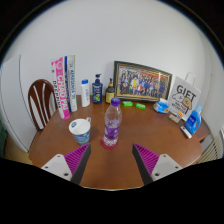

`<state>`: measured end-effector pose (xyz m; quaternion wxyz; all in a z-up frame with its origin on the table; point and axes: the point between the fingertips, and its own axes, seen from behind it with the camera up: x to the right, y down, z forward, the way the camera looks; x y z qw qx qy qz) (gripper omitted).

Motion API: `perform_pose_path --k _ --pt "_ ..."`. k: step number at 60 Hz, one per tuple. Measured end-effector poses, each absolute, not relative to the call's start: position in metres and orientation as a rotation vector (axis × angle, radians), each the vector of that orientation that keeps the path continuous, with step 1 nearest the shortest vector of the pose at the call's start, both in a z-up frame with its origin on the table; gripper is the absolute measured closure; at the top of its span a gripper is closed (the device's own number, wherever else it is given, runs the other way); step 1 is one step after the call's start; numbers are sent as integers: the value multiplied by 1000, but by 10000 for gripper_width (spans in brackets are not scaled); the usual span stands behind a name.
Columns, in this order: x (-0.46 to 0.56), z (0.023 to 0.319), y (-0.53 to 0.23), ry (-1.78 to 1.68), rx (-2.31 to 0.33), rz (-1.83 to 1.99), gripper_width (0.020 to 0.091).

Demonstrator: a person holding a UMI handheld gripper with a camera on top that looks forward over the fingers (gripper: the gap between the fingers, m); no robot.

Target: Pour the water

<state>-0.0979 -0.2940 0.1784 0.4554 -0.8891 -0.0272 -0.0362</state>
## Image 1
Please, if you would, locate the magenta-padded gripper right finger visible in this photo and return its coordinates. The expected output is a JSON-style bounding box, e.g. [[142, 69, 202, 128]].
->
[[131, 143, 183, 186]]

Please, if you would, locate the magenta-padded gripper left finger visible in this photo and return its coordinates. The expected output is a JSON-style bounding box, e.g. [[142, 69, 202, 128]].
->
[[40, 143, 92, 185]]

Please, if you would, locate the clear purple-capped water bottle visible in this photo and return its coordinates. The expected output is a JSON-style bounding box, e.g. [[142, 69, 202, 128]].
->
[[102, 97, 123, 147]]

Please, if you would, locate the white remote control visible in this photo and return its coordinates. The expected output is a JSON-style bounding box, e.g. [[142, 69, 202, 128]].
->
[[180, 125, 193, 139]]

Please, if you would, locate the small beige snack pack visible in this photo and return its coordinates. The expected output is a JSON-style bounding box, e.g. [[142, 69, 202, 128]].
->
[[168, 113, 180, 124]]

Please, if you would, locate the blue tissue pack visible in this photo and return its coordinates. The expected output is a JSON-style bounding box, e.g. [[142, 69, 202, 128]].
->
[[152, 97, 170, 115]]

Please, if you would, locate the blue detergent bottle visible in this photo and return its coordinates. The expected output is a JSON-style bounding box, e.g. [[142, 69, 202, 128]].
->
[[184, 104, 204, 135]]

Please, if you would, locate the white blue-capped lotion bottle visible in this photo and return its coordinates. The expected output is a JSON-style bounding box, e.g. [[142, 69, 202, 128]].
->
[[80, 78, 91, 108]]

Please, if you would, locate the white radiator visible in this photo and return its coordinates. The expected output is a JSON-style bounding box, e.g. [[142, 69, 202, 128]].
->
[[196, 134, 223, 164]]

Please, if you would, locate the dark blue pump bottle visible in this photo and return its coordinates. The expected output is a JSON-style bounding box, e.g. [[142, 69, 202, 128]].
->
[[91, 73, 104, 105]]

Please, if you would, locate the amber pump bottle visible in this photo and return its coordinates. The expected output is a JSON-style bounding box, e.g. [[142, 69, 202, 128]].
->
[[105, 77, 115, 104]]

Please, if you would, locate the white and blue shuttlecock tube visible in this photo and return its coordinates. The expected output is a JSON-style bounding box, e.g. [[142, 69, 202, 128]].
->
[[64, 54, 79, 113]]

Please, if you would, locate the dark wooden chair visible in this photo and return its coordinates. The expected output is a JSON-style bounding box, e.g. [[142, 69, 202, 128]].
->
[[27, 78, 58, 131]]

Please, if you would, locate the white paper gift bag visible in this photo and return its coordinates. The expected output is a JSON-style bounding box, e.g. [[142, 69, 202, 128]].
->
[[167, 72, 202, 122]]

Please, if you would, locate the framed group photo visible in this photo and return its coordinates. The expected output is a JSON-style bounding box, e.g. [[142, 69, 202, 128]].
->
[[112, 60, 173, 103]]

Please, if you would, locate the white door panel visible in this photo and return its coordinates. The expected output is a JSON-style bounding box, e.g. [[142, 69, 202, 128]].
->
[[0, 54, 34, 153]]

